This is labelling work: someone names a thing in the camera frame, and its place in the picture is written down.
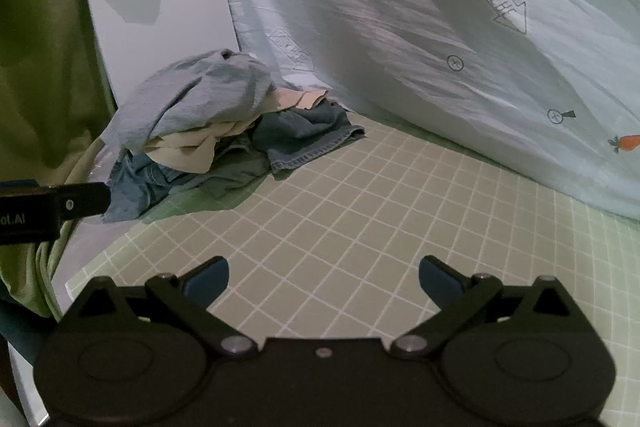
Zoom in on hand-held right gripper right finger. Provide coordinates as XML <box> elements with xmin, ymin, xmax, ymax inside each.
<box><xmin>390</xmin><ymin>255</ymin><xmax>577</xmax><ymax>361</ymax></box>

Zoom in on green cloth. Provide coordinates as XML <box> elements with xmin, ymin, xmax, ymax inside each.
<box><xmin>0</xmin><ymin>0</ymin><xmax>118</xmax><ymax>319</ymax></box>

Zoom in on white headboard panel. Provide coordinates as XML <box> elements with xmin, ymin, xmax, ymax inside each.
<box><xmin>79</xmin><ymin>0</ymin><xmax>242</xmax><ymax>109</ymax></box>

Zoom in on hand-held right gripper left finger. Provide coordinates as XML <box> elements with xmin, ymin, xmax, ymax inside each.
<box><xmin>70</xmin><ymin>256</ymin><xmax>260</xmax><ymax>361</ymax></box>

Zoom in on grey t-shirt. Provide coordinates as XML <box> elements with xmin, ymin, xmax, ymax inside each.
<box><xmin>100</xmin><ymin>49</ymin><xmax>279</xmax><ymax>156</ymax></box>

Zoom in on blue denim jeans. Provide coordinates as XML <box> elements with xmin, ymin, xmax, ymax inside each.
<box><xmin>102</xmin><ymin>99</ymin><xmax>367</xmax><ymax>226</ymax></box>

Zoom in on beige garment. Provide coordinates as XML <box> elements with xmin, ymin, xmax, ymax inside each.
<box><xmin>144</xmin><ymin>87</ymin><xmax>329</xmax><ymax>176</ymax></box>

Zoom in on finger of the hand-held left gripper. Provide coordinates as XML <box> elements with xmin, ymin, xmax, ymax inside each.
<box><xmin>49</xmin><ymin>181</ymin><xmax>112</xmax><ymax>224</ymax></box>

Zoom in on light blue printed quilt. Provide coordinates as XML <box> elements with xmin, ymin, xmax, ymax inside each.
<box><xmin>214</xmin><ymin>0</ymin><xmax>640</xmax><ymax>224</ymax></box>

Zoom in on dark green garment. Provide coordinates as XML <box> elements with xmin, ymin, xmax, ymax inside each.
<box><xmin>190</xmin><ymin>132</ymin><xmax>274</xmax><ymax>211</ymax></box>

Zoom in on green checked bed sheet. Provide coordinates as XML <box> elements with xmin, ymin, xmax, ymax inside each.
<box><xmin>64</xmin><ymin>111</ymin><xmax>640</xmax><ymax>427</ymax></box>

